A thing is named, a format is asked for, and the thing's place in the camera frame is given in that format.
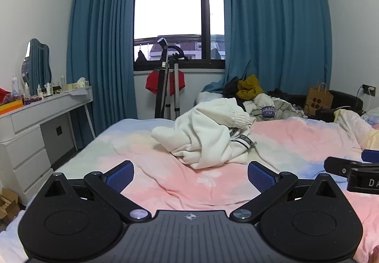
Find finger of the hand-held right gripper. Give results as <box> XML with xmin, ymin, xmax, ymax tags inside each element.
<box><xmin>362</xmin><ymin>149</ymin><xmax>379</xmax><ymax>163</ymax></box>
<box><xmin>324</xmin><ymin>156</ymin><xmax>356</xmax><ymax>176</ymax></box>

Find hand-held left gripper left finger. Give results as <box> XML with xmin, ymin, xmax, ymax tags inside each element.
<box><xmin>41</xmin><ymin>160</ymin><xmax>151</xmax><ymax>223</ymax></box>

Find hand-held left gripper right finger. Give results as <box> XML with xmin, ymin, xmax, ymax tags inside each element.
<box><xmin>230</xmin><ymin>161</ymin><xmax>345</xmax><ymax>224</ymax></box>

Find white pants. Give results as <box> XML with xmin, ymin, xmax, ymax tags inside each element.
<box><xmin>152</xmin><ymin>98</ymin><xmax>257</xmax><ymax>169</ymax></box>

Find cream yellow blanket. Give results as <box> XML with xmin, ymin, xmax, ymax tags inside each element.
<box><xmin>334</xmin><ymin>108</ymin><xmax>379</xmax><ymax>151</ymax></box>

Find pastel bed duvet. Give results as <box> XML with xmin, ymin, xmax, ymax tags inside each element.
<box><xmin>0</xmin><ymin>116</ymin><xmax>379</xmax><ymax>263</ymax></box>

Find black sofa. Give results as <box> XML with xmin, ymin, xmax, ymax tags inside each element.
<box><xmin>268</xmin><ymin>88</ymin><xmax>363</xmax><ymax>121</ymax></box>

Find brown paper bag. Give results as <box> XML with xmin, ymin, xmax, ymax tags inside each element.
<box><xmin>304</xmin><ymin>82</ymin><xmax>334</xmax><ymax>116</ymax></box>

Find grey white jacket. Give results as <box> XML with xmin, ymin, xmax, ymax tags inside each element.
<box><xmin>244</xmin><ymin>94</ymin><xmax>307</xmax><ymax>121</ymax></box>

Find mustard yellow garment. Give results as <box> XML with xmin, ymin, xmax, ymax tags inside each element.
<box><xmin>237</xmin><ymin>74</ymin><xmax>264</xmax><ymax>101</ymax></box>

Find dark garment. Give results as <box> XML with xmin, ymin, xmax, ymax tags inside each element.
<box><xmin>223</xmin><ymin>76</ymin><xmax>246</xmax><ymax>110</ymax></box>

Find white dresser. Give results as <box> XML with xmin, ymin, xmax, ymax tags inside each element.
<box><xmin>0</xmin><ymin>86</ymin><xmax>96</xmax><ymax>204</ymax></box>

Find black and silver tripod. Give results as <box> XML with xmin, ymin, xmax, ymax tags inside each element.
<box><xmin>154</xmin><ymin>36</ymin><xmax>189</xmax><ymax>120</ymax></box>

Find red cloth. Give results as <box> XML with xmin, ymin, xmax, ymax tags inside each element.
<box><xmin>145</xmin><ymin>69</ymin><xmax>186</xmax><ymax>94</ymax></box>

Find cardboard boxes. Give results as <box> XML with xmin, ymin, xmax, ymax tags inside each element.
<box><xmin>0</xmin><ymin>187</ymin><xmax>21</xmax><ymax>225</ymax></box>

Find orange box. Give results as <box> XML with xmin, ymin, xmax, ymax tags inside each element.
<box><xmin>0</xmin><ymin>100</ymin><xmax>24</xmax><ymax>116</ymax></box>

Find blue curtain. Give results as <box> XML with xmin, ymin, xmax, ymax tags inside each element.
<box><xmin>66</xmin><ymin>0</ymin><xmax>138</xmax><ymax>149</ymax></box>
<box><xmin>220</xmin><ymin>0</ymin><xmax>331</xmax><ymax>104</ymax></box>

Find wavy edged mirror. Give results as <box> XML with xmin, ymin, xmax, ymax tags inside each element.
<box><xmin>20</xmin><ymin>38</ymin><xmax>52</xmax><ymax>89</ymax></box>

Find dark framed window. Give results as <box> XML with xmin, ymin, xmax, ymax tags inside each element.
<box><xmin>134</xmin><ymin>0</ymin><xmax>227</xmax><ymax>72</ymax></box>

